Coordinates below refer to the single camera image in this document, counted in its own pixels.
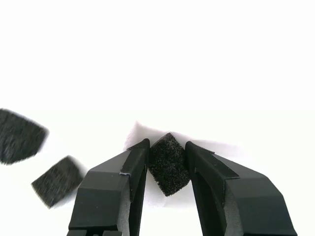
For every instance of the white foam cube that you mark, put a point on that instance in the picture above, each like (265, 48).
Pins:
(139, 134)

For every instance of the black foam cube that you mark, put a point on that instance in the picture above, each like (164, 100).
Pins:
(168, 164)
(57, 182)
(19, 136)

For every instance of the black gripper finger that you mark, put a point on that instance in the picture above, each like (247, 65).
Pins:
(246, 206)
(105, 201)

